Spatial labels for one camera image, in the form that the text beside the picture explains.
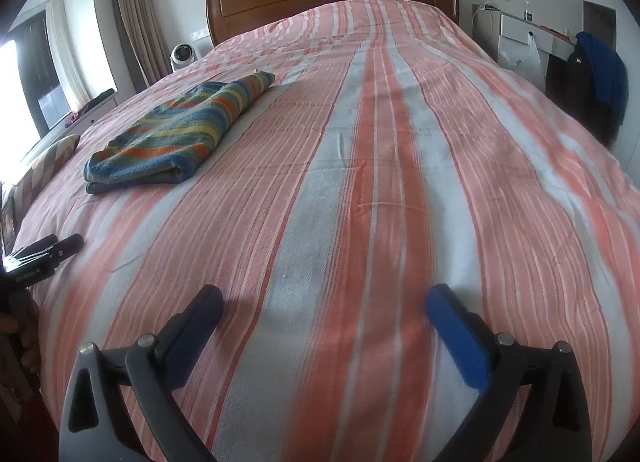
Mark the striped knit sweater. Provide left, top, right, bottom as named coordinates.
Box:
left=83, top=71, right=277, bottom=194

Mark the large window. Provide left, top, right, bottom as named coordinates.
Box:
left=0, top=12, right=72, bottom=145

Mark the black chair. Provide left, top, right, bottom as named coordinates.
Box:
left=544, top=41, right=622, bottom=149

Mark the pink striped bed cover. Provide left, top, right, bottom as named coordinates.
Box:
left=10, top=0, right=640, bottom=462

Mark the white desk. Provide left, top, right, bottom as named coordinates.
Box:
left=497, top=11, right=577, bottom=59

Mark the white plastic bag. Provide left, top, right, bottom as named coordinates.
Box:
left=499, top=32, right=547, bottom=89

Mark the blue cloth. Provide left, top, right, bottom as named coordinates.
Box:
left=574, top=31, right=629, bottom=129

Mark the dark picture frame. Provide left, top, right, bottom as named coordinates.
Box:
left=0, top=181, right=19, bottom=257

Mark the person's left hand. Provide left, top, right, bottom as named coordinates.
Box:
left=0, top=302, right=43, bottom=400

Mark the white window cabinet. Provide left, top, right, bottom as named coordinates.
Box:
left=49, top=88, right=119, bottom=138

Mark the white round fan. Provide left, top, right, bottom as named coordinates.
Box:
left=170, top=43, right=197, bottom=73

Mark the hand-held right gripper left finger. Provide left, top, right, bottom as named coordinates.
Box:
left=59, top=284, right=224, bottom=462

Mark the beige curtain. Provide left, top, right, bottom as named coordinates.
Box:
left=110, top=0, right=169, bottom=91

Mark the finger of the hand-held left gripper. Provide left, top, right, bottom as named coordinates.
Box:
left=44, top=234, right=85, bottom=263
left=7, top=235, right=59, bottom=259

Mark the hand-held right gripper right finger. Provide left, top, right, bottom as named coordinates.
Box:
left=425, top=283, right=607, bottom=462

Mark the white sheer curtain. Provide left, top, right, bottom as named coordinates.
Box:
left=46, top=0, right=92, bottom=114

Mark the white charging cable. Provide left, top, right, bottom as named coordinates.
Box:
left=471, top=3, right=501, bottom=35

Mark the striped cushion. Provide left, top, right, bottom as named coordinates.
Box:
left=14, top=134, right=82, bottom=205

